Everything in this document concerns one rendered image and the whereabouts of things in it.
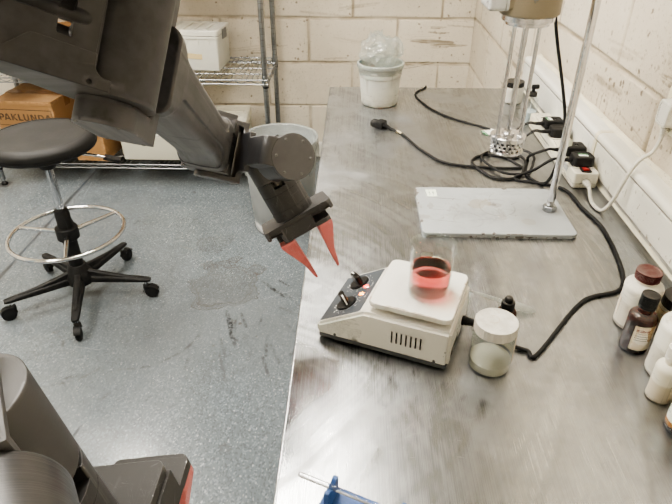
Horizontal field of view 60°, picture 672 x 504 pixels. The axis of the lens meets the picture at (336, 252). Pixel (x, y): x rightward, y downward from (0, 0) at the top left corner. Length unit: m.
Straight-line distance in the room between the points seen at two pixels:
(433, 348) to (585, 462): 0.23
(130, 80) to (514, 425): 0.61
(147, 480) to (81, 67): 0.23
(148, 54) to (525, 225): 0.93
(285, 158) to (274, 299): 1.53
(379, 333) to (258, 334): 1.25
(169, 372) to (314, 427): 1.25
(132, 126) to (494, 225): 0.89
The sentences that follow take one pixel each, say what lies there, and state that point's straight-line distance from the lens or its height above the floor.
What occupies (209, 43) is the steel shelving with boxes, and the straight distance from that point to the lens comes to 2.91.
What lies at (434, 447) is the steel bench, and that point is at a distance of 0.75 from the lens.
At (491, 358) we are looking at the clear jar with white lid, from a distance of 0.82.
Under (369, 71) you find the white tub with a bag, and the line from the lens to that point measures 1.77.
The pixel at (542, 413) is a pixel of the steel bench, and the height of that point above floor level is 0.75.
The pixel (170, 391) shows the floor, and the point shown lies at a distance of 1.91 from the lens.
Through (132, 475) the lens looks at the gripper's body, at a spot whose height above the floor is 1.07.
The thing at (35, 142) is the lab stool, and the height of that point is 0.64.
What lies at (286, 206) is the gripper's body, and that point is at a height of 0.96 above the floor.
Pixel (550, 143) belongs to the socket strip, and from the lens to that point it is 1.56.
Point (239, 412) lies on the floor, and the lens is 1.81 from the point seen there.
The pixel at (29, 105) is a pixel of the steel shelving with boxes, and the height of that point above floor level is 0.42.
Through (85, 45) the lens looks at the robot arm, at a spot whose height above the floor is 1.25.
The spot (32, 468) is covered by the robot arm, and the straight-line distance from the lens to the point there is 0.23.
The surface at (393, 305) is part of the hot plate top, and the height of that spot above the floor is 0.84.
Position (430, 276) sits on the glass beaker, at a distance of 0.79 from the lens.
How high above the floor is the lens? 1.33
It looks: 33 degrees down
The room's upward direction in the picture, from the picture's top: straight up
